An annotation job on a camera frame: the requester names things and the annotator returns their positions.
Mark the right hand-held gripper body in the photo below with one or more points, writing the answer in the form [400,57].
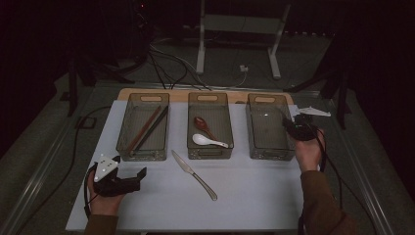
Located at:
[303,130]

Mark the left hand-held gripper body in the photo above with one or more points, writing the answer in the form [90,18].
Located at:
[112,187]

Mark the clear grey plastic bin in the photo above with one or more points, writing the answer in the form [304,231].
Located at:
[266,130]
[215,111]
[130,124]

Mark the white ceramic spoon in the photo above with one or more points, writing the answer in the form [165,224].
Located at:
[199,139]

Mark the brown wooden spoon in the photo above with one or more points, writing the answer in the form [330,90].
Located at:
[199,123]

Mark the person's left hand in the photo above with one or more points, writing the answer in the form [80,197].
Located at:
[104,205]

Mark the person's right hand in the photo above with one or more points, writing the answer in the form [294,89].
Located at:
[308,153]

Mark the black stand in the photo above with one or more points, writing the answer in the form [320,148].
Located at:
[341,104]
[72,91]

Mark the metal table knife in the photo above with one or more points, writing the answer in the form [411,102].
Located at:
[205,187]

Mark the white plug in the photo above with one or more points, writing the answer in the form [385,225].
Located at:
[243,68]

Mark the white table mat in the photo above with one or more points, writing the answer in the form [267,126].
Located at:
[254,196]

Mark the white metal stand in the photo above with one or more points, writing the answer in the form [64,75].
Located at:
[199,49]

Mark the black rectangular frame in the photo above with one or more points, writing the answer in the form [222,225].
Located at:
[78,123]

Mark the metal floor rail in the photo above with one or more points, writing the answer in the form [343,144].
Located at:
[34,181]
[368,182]

